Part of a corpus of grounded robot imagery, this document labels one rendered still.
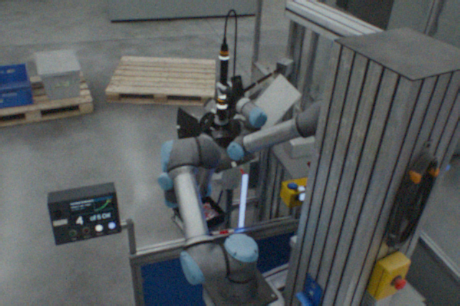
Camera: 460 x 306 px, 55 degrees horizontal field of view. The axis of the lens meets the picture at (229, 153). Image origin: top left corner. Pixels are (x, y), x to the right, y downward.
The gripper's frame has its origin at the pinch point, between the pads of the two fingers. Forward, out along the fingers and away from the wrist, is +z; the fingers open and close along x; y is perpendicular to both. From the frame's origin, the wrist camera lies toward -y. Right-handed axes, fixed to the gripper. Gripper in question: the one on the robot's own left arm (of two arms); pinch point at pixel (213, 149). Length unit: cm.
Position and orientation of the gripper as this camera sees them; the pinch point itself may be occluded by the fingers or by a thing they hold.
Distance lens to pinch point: 216.2
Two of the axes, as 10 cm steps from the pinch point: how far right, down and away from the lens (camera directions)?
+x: 0.4, 8.5, 5.2
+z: 5.5, -4.5, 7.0
